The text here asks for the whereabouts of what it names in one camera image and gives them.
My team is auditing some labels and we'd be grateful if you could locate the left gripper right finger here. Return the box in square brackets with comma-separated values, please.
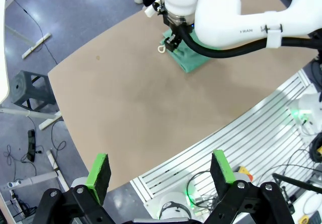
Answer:
[203, 149, 294, 224]

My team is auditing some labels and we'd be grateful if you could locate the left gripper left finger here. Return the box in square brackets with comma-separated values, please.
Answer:
[32, 153, 115, 224]

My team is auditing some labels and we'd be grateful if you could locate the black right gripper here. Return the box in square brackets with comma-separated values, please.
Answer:
[162, 14, 187, 53]

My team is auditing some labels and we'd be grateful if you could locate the green towel with white loop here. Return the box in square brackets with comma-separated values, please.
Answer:
[157, 30, 222, 73]

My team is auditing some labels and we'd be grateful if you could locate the yellow red emergency stop button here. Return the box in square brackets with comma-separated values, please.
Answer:
[237, 166, 254, 182]

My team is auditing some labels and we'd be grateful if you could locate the white table foot bar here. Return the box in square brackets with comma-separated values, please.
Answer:
[0, 150, 70, 192]

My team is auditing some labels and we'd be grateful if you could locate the black power strip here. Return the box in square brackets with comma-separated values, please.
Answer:
[27, 129, 36, 162]

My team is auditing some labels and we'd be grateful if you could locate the dark grey plastic stool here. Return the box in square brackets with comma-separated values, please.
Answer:
[10, 70, 57, 110]

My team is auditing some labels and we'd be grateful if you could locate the aluminium rail mounting plate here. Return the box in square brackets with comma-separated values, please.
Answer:
[129, 69, 322, 224]

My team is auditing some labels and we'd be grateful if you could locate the black corrugated cable conduit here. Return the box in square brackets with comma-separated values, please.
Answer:
[180, 25, 322, 58]

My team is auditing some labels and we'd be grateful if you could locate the white cable clamp strap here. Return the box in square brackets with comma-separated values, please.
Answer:
[264, 24, 284, 49]

